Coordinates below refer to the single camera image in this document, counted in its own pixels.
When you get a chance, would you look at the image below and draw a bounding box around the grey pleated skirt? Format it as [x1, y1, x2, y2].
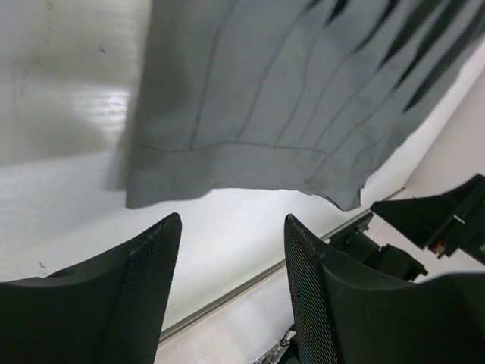
[113, 0, 485, 212]

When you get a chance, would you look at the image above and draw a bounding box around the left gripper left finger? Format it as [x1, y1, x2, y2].
[1, 213, 181, 363]

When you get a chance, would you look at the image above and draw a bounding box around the aluminium table edge rail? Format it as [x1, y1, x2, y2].
[157, 189, 402, 344]

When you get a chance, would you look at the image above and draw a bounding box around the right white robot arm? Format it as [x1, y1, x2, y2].
[329, 174, 484, 281]

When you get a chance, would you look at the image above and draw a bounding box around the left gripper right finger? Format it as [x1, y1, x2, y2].
[284, 215, 484, 363]

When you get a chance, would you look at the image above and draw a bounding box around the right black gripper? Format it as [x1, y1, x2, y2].
[371, 174, 484, 265]

